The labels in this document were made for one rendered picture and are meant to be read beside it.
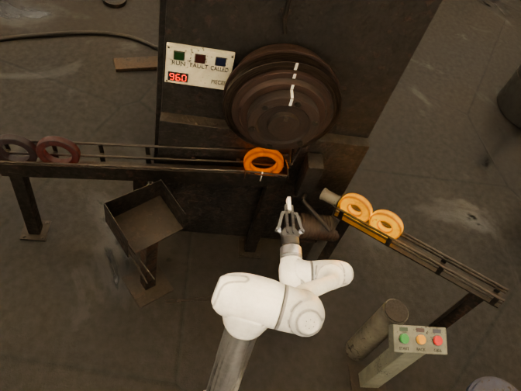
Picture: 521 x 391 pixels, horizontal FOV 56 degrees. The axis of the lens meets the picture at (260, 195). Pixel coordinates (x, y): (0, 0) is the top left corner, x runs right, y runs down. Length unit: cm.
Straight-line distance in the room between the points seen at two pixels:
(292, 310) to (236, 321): 16
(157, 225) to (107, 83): 169
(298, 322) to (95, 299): 151
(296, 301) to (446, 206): 231
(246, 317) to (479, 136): 317
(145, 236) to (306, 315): 98
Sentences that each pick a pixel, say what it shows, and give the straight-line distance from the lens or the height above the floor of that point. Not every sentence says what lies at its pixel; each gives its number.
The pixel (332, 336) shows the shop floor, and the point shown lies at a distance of 275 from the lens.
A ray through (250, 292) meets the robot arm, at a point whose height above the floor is 120.
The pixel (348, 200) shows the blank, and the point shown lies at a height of 74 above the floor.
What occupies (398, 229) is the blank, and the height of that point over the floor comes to 76.
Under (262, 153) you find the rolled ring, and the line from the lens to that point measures 217.
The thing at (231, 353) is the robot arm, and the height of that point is 99.
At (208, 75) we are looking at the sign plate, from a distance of 202.
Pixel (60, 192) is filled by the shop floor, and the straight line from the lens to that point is 303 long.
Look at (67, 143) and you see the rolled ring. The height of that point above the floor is 73.
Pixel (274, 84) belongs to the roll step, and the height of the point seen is 127.
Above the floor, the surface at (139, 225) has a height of 60.
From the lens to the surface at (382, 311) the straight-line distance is 231.
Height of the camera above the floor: 242
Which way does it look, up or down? 52 degrees down
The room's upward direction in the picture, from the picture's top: 18 degrees clockwise
